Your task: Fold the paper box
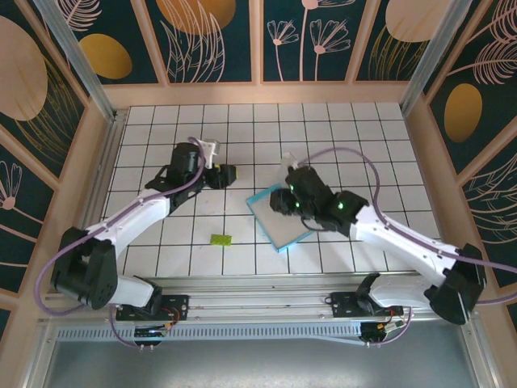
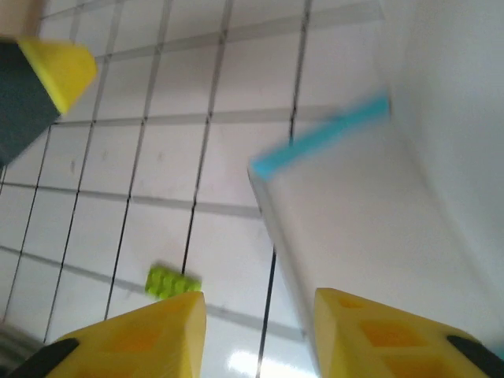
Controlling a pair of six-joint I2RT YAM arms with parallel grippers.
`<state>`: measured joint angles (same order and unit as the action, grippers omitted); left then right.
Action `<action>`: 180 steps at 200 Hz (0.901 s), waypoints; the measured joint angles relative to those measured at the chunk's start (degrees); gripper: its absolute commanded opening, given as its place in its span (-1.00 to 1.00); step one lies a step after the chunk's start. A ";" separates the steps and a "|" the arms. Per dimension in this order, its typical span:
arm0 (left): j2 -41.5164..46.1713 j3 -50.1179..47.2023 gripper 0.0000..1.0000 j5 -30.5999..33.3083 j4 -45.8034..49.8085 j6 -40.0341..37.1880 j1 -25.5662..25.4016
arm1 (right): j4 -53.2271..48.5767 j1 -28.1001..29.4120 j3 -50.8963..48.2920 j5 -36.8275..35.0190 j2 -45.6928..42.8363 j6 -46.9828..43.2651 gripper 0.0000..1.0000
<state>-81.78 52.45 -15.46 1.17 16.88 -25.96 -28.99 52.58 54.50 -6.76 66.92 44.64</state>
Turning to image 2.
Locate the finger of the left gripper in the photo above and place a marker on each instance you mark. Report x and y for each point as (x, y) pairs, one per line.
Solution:
(35, 86)

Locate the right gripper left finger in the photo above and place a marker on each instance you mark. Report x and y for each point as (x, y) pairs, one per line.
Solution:
(138, 342)

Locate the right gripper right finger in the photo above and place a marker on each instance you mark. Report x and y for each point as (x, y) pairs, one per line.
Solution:
(393, 342)

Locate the green toy brick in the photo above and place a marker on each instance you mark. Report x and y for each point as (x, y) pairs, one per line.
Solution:
(171, 283)

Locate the white and teal paper box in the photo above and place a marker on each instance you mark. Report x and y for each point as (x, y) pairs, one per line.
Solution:
(374, 216)

